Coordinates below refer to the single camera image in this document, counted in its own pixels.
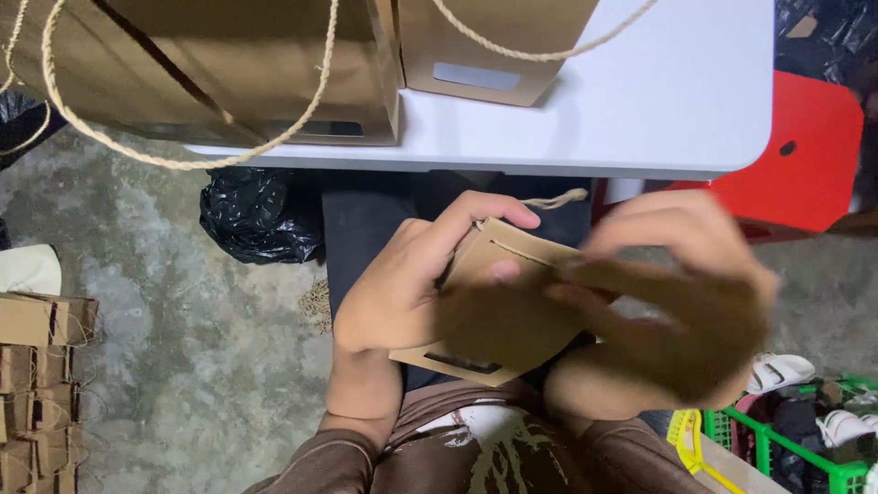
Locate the person's left hand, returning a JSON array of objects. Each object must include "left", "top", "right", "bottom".
[{"left": 332, "top": 190, "right": 543, "bottom": 355}]

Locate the person's right hand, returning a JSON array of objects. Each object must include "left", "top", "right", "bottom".
[{"left": 546, "top": 189, "right": 780, "bottom": 411}]

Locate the small brown paper gift bag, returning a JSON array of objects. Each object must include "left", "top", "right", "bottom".
[{"left": 389, "top": 188, "right": 605, "bottom": 388}]

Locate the white table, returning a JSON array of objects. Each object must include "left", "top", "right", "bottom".
[{"left": 184, "top": 0, "right": 776, "bottom": 181}]

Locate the red plastic stool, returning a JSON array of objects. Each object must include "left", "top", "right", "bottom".
[{"left": 593, "top": 70, "right": 865, "bottom": 244}]

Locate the white sandal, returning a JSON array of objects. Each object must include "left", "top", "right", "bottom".
[{"left": 745, "top": 353, "right": 817, "bottom": 395}]

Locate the yellow plastic hanger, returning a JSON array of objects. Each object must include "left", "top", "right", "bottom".
[{"left": 667, "top": 409, "right": 749, "bottom": 494}]

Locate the green plastic crate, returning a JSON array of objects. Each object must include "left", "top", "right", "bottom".
[{"left": 701, "top": 374, "right": 878, "bottom": 494}]

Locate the person's brown printed shirt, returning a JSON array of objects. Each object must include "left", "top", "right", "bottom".
[{"left": 241, "top": 379, "right": 714, "bottom": 494}]

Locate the brown paper bag with window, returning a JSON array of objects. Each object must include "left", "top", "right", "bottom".
[{"left": 392, "top": 0, "right": 659, "bottom": 108}]

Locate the black plastic sheet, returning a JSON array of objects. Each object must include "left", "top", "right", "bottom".
[{"left": 775, "top": 0, "right": 878, "bottom": 86}]

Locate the bundle of jute twine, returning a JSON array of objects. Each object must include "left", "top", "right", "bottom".
[{"left": 298, "top": 277, "right": 334, "bottom": 336}]

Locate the black plastic bag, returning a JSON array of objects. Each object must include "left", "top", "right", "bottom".
[
  {"left": 199, "top": 167, "right": 326, "bottom": 266},
  {"left": 0, "top": 89, "right": 70, "bottom": 172}
]

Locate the large brown paper bag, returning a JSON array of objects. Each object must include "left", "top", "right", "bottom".
[{"left": 0, "top": 0, "right": 406, "bottom": 171}]

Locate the white cloth item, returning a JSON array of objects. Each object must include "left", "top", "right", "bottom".
[{"left": 0, "top": 244, "right": 63, "bottom": 297}]

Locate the pile of small brown bags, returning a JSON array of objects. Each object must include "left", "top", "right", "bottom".
[{"left": 0, "top": 291, "right": 107, "bottom": 494}]

